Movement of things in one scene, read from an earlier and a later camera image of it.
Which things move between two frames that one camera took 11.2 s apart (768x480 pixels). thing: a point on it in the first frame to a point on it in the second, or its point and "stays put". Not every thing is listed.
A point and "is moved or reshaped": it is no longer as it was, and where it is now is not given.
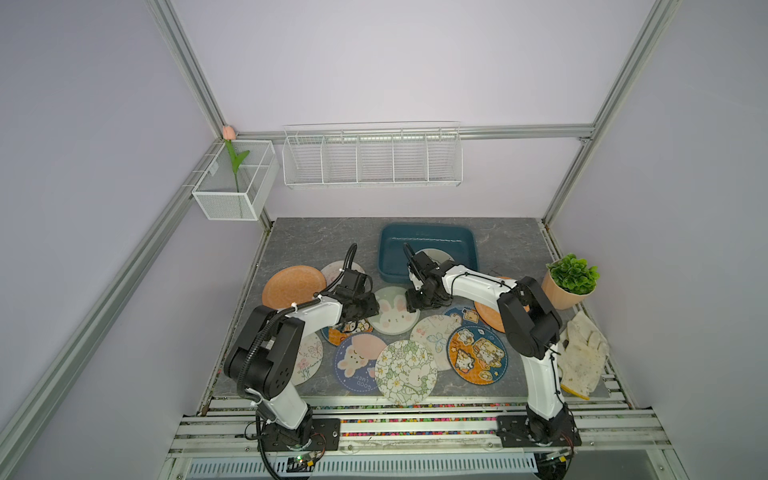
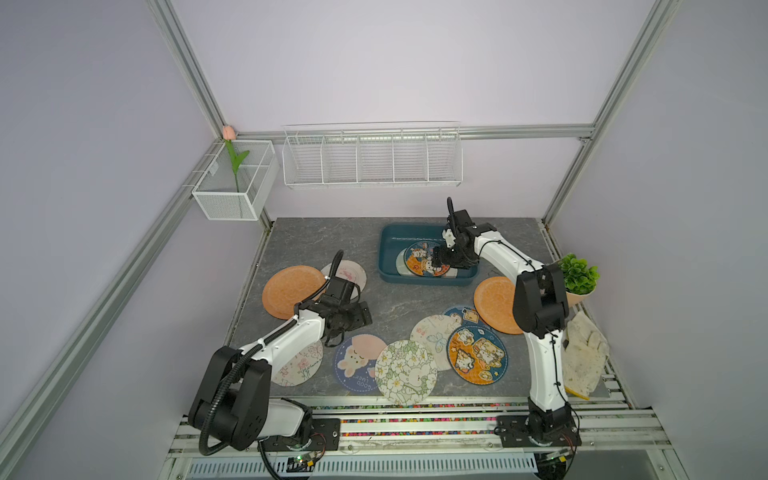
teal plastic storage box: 458,240 stays put
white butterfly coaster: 433,331 stays put
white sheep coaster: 439,256 is moved or reshaped
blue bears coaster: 336,334 is moved or reshaped
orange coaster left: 292,285 stays put
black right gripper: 413,304 to 439,256
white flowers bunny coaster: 405,372 stays put
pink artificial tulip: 229,135 stays put
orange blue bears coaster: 477,354 stays put
